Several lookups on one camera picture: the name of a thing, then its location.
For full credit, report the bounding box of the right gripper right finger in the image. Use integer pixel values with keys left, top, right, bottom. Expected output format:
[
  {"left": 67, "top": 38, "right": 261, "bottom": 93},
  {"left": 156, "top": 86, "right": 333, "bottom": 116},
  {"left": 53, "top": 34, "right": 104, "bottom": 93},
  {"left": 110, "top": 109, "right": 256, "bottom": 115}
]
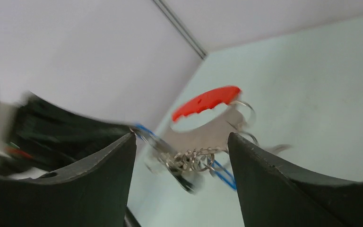
[{"left": 228, "top": 133, "right": 363, "bottom": 227}]

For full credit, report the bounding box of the steel key holder red handle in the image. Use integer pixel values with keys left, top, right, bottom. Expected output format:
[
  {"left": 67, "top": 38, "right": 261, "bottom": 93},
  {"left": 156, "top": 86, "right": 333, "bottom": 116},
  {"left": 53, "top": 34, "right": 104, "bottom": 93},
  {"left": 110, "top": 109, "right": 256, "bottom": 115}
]
[{"left": 162, "top": 86, "right": 256, "bottom": 154}]

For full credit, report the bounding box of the blue key tag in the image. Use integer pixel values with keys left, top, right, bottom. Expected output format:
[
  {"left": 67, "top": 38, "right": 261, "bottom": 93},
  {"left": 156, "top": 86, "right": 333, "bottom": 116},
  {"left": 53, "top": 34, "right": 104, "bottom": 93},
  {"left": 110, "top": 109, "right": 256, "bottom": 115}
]
[
  {"left": 133, "top": 124, "right": 160, "bottom": 143},
  {"left": 207, "top": 158, "right": 237, "bottom": 191}
]

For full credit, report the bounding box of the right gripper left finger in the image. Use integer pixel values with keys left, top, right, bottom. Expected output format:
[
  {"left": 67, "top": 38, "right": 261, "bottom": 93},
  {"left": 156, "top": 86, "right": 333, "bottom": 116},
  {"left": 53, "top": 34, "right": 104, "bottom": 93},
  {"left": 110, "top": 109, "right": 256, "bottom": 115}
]
[{"left": 0, "top": 133, "right": 137, "bottom": 227}]

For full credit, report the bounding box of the black key tag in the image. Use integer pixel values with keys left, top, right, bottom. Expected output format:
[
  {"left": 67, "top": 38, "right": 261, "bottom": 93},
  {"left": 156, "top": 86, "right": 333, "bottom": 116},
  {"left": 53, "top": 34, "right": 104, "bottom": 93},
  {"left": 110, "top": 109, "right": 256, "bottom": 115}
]
[{"left": 172, "top": 172, "right": 203, "bottom": 194}]

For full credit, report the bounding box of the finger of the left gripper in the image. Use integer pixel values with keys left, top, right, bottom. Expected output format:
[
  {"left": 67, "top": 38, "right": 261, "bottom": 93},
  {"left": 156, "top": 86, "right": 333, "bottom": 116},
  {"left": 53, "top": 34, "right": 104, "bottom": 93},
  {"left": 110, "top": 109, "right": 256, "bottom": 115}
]
[{"left": 12, "top": 94, "right": 131, "bottom": 171}]

